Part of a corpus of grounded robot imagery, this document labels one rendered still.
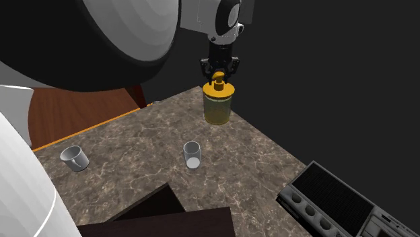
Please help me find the clear drinking glass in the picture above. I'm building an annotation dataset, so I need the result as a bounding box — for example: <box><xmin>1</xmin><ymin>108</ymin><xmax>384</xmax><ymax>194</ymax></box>
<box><xmin>182</xmin><ymin>141</ymin><xmax>202</xmax><ymax>170</ymax></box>

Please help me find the brown wooden table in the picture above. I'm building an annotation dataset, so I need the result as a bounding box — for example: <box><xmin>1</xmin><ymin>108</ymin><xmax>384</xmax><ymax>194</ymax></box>
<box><xmin>28</xmin><ymin>84</ymin><xmax>149</xmax><ymax>151</ymax></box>

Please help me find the grey mug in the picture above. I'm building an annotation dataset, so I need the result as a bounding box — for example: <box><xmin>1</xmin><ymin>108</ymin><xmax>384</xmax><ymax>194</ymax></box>
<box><xmin>59</xmin><ymin>145</ymin><xmax>90</xmax><ymax>172</ymax></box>

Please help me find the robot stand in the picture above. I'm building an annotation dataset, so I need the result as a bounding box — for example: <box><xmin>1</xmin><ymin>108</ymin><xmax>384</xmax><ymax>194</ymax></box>
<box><xmin>76</xmin><ymin>182</ymin><xmax>237</xmax><ymax>237</ymax></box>

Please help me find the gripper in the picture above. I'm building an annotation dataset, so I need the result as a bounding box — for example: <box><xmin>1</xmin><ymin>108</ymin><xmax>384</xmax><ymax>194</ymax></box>
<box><xmin>200</xmin><ymin>41</ymin><xmax>241</xmax><ymax>83</ymax></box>

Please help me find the yellow soap dispenser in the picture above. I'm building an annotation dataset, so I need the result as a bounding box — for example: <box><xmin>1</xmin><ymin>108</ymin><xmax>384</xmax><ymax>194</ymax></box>
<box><xmin>202</xmin><ymin>71</ymin><xmax>236</xmax><ymax>126</ymax></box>

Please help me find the grey stove with knobs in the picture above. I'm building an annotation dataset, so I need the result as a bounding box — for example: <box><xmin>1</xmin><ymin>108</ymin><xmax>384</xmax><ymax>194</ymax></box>
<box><xmin>276</xmin><ymin>160</ymin><xmax>420</xmax><ymax>237</ymax></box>

